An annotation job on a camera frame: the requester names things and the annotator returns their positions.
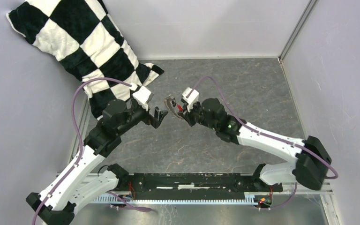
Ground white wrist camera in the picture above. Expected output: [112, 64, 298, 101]
[181, 87, 199, 112]
[132, 86, 153, 112]

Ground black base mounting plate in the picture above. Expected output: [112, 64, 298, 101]
[114, 173, 283, 200]

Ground black white checkered cloth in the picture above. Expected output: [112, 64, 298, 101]
[7, 0, 164, 118]

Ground toothed cable duct strip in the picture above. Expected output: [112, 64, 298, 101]
[91, 193, 265, 206]

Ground keyring loop with red tag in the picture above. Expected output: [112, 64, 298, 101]
[164, 95, 180, 120]

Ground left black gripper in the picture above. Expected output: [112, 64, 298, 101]
[117, 100, 168, 135]

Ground corner aluminium profile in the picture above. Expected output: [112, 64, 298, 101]
[278, 0, 319, 64]

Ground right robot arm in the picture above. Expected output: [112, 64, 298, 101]
[177, 98, 331, 191]

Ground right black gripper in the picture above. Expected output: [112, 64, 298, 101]
[178, 100, 218, 131]

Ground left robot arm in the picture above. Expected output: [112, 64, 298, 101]
[26, 98, 168, 225]

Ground aluminium frame rail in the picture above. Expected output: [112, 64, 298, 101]
[79, 173, 333, 195]

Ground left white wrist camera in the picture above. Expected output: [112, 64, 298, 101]
[132, 86, 153, 112]

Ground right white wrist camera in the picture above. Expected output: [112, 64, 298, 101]
[181, 87, 199, 112]

